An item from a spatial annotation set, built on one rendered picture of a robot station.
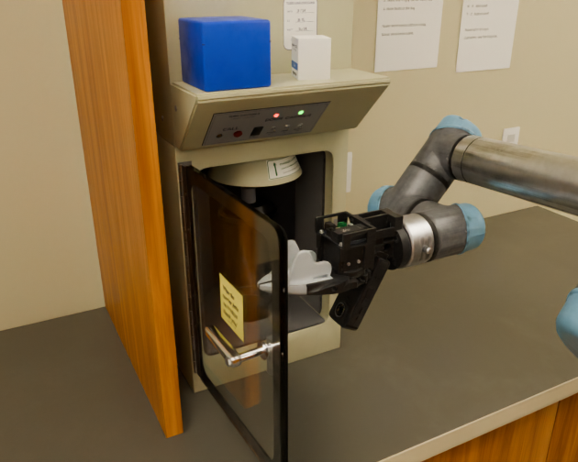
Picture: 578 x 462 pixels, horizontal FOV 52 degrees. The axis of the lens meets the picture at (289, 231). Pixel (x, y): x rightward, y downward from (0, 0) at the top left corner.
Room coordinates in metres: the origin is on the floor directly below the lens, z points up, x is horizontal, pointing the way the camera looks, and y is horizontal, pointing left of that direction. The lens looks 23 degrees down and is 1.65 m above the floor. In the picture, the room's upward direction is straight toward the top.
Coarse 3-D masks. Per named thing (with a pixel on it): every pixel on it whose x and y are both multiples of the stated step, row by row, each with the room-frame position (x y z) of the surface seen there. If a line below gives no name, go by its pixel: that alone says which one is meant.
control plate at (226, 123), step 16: (240, 112) 0.85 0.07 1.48; (256, 112) 0.86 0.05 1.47; (272, 112) 0.88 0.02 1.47; (288, 112) 0.89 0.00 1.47; (304, 112) 0.91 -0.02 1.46; (320, 112) 0.93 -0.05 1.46; (208, 128) 0.85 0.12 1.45; (224, 128) 0.86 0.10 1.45; (240, 128) 0.88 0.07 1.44; (304, 128) 0.95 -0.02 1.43; (208, 144) 0.88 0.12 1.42
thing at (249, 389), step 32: (192, 192) 0.85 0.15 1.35; (224, 192) 0.75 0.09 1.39; (192, 224) 0.86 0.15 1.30; (224, 224) 0.75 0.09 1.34; (256, 224) 0.67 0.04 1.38; (224, 256) 0.75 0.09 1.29; (256, 256) 0.67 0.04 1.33; (256, 288) 0.67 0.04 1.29; (224, 320) 0.76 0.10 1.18; (256, 320) 0.67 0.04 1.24; (224, 384) 0.78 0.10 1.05; (256, 384) 0.68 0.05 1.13; (256, 416) 0.68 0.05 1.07; (256, 448) 0.68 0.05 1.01
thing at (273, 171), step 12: (288, 156) 1.03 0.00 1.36; (216, 168) 1.02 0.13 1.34; (228, 168) 1.00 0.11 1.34; (240, 168) 0.99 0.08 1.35; (252, 168) 0.99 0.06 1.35; (264, 168) 0.99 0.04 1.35; (276, 168) 1.00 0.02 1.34; (288, 168) 1.02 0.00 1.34; (300, 168) 1.06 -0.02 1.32; (216, 180) 1.01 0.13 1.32; (228, 180) 0.99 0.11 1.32; (240, 180) 0.98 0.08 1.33; (252, 180) 0.98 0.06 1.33; (264, 180) 0.98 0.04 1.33; (276, 180) 0.99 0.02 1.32; (288, 180) 1.00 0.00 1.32
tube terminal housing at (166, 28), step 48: (144, 0) 0.98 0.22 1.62; (192, 0) 0.91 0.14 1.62; (240, 0) 0.95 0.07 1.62; (336, 0) 1.02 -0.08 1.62; (336, 48) 1.03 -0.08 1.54; (240, 144) 0.94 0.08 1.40; (288, 144) 0.98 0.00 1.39; (336, 144) 1.03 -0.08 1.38; (336, 192) 1.03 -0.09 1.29; (288, 336) 0.98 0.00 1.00; (336, 336) 1.04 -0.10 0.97; (192, 384) 0.90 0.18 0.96
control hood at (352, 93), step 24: (336, 72) 0.98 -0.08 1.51; (360, 72) 0.98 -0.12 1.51; (192, 96) 0.80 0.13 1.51; (216, 96) 0.80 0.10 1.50; (240, 96) 0.82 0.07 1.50; (264, 96) 0.84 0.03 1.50; (288, 96) 0.86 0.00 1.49; (312, 96) 0.88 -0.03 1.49; (336, 96) 0.91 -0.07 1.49; (360, 96) 0.94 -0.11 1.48; (192, 120) 0.82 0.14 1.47; (336, 120) 0.97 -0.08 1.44; (360, 120) 1.00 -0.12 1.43; (192, 144) 0.87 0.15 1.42; (216, 144) 0.89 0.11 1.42
